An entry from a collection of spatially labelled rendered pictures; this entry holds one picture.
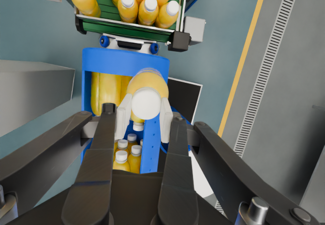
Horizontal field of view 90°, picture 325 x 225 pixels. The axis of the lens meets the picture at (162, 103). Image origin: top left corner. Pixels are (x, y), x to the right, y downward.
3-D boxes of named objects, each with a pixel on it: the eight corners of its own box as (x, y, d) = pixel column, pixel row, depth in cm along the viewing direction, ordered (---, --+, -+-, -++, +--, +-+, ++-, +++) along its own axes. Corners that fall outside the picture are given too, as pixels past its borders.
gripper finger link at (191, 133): (173, 128, 13) (209, 132, 14) (168, 110, 18) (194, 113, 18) (171, 145, 14) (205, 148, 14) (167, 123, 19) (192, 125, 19)
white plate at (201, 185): (191, 139, 73) (190, 137, 74) (163, 189, 76) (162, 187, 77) (237, 159, 80) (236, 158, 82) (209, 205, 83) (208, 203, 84)
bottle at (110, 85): (111, 68, 58) (109, 118, 62) (95, 67, 52) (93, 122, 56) (126, 70, 55) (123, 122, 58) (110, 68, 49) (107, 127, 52)
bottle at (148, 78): (165, 70, 40) (176, 81, 22) (160, 97, 42) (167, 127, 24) (136, 65, 39) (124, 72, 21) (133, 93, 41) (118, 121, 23)
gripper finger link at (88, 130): (111, 141, 13) (73, 138, 13) (121, 119, 18) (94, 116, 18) (112, 124, 13) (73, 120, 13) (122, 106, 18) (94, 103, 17)
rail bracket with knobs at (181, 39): (162, 50, 76) (167, 47, 66) (164, 34, 75) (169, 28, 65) (183, 52, 78) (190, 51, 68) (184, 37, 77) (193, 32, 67)
